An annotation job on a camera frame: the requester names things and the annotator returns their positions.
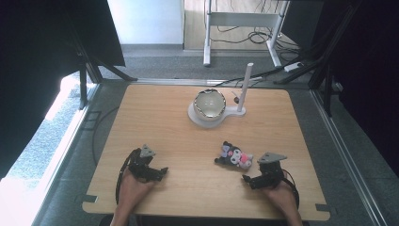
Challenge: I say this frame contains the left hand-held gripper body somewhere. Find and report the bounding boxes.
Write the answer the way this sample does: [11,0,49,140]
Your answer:
[126,143,158,183]

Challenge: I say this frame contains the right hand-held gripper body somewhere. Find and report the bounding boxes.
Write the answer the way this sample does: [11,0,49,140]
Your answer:
[257,152,288,190]

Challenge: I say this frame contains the black and pink plush toy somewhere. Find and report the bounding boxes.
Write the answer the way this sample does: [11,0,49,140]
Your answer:
[214,140,254,170]

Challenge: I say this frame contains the white stand with pole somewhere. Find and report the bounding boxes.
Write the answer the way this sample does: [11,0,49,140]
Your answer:
[187,62,255,129]

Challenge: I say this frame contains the white power strip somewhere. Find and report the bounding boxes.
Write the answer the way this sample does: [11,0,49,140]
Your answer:
[283,61,305,73]

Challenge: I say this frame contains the black tripod stand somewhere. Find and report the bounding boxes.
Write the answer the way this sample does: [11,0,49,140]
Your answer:
[67,27,138,111]

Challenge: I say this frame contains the black metal stand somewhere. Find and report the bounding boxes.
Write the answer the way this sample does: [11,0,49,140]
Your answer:
[273,0,365,118]

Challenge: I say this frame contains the black curtain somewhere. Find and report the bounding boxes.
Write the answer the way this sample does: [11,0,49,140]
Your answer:
[280,0,399,178]
[0,0,126,181]

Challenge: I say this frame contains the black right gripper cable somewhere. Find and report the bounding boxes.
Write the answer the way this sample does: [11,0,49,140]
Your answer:
[280,169,301,209]

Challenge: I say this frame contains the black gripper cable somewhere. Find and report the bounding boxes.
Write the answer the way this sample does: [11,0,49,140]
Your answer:
[115,148,141,205]
[280,169,301,209]

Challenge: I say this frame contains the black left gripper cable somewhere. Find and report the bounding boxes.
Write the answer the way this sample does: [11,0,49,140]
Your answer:
[115,148,141,205]

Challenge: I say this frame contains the thin black floor cable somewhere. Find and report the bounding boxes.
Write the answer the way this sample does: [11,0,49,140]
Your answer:
[91,105,120,168]

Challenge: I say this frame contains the black floor cables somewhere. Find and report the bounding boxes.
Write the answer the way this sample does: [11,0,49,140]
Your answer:
[209,0,302,89]

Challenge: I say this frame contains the white desk frame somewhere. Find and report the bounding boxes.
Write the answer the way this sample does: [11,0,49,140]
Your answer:
[202,0,290,68]

